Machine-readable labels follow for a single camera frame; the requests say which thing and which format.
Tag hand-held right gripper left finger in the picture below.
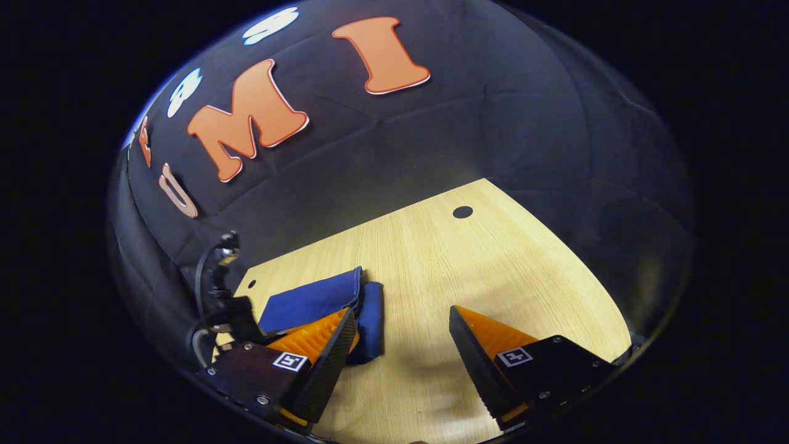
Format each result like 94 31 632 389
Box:
197 307 358 426

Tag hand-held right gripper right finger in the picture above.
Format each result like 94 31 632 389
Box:
449 305 617 430

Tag blue denim jeans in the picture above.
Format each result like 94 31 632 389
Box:
258 266 385 366

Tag black backdrop cloth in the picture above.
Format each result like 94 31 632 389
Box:
108 0 694 383

